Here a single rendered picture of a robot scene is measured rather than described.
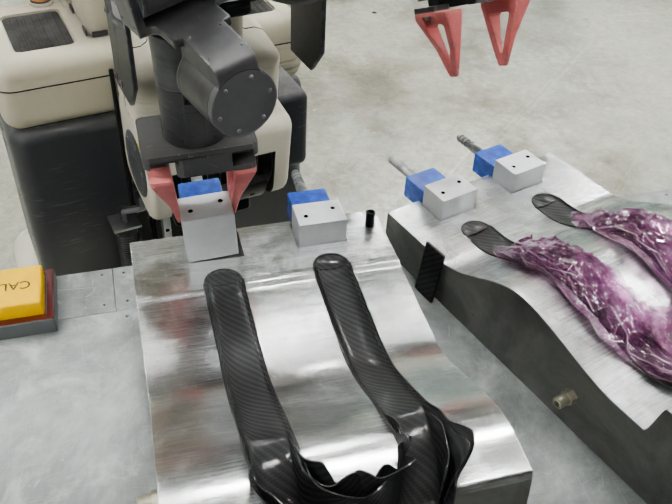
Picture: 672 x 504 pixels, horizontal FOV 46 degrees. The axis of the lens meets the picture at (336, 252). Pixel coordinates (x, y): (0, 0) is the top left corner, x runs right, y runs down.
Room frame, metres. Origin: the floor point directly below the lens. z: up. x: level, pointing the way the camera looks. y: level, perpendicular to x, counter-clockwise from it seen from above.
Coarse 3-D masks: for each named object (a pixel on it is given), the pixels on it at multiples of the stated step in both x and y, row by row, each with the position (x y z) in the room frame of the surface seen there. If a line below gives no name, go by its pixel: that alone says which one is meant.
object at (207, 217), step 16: (192, 192) 0.65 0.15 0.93; (208, 192) 0.65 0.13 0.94; (224, 192) 0.63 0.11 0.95; (192, 208) 0.61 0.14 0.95; (208, 208) 0.61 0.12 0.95; (224, 208) 0.61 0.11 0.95; (192, 224) 0.59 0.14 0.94; (208, 224) 0.60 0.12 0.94; (224, 224) 0.60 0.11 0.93; (192, 240) 0.59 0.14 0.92; (208, 240) 0.60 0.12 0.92; (224, 240) 0.60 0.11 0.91; (192, 256) 0.59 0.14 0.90; (208, 256) 0.60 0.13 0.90
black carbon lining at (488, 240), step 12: (540, 204) 0.77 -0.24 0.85; (552, 204) 0.78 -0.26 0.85; (564, 204) 0.77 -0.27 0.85; (552, 216) 0.75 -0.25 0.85; (564, 216) 0.75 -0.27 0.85; (468, 228) 0.72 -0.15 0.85; (480, 228) 0.72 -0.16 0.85; (492, 228) 0.72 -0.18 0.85; (588, 228) 0.70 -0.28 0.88; (480, 240) 0.70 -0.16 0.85; (492, 240) 0.70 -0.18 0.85; (504, 240) 0.70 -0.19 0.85; (492, 252) 0.68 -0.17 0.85; (660, 384) 0.48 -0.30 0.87
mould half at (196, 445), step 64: (256, 256) 0.61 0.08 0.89; (384, 256) 0.62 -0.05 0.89; (192, 320) 0.52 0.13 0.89; (256, 320) 0.52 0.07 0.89; (320, 320) 0.53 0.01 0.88; (384, 320) 0.53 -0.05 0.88; (192, 384) 0.44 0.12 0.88; (320, 384) 0.44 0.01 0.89; (448, 384) 0.43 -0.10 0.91; (192, 448) 0.35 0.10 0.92; (320, 448) 0.35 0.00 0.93; (384, 448) 0.35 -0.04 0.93; (512, 448) 0.36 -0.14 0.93
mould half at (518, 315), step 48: (480, 192) 0.79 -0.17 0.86; (528, 192) 0.79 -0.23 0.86; (576, 192) 0.80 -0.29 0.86; (432, 240) 0.69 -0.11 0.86; (576, 240) 0.67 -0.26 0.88; (480, 288) 0.60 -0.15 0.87; (528, 288) 0.57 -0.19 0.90; (480, 336) 0.59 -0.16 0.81; (528, 336) 0.54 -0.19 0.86; (576, 336) 0.52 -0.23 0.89; (528, 384) 0.53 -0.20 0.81; (576, 384) 0.49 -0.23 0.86; (624, 384) 0.48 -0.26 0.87; (576, 432) 0.48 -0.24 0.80; (624, 432) 0.44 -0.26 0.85; (624, 480) 0.43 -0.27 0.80
